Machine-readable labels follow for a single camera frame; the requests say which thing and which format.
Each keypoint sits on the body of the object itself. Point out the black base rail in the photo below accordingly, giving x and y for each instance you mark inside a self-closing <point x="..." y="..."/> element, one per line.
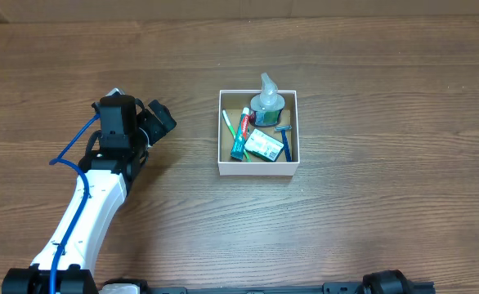
<point x="326" y="288"/>

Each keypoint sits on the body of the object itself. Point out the teal toothpaste tube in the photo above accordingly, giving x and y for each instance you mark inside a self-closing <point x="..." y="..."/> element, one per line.
<point x="238" y="151"/>

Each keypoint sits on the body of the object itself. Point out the clear soap pump bottle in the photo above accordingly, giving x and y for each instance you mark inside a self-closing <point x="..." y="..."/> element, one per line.
<point x="266" y="107"/>

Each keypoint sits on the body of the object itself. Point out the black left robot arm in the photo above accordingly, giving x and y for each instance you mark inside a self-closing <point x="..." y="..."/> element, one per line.
<point x="113" y="158"/>

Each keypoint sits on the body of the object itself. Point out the green toothbrush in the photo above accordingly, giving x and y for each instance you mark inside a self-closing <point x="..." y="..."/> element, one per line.
<point x="233" y="133"/>

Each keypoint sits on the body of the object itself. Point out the white cardboard box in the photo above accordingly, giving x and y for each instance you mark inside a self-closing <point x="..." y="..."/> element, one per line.
<point x="233" y="102"/>

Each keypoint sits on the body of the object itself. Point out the blue disposable razor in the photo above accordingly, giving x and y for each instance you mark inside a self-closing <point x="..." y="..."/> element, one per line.
<point x="282" y="130"/>

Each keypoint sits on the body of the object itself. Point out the green white floss packet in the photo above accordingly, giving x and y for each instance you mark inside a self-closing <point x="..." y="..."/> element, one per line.
<point x="263" y="146"/>

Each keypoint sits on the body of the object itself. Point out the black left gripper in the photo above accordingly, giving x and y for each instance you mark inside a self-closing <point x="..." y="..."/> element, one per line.
<point x="158" y="120"/>

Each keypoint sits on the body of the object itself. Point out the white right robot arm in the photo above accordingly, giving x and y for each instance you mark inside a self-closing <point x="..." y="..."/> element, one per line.
<point x="386" y="282"/>

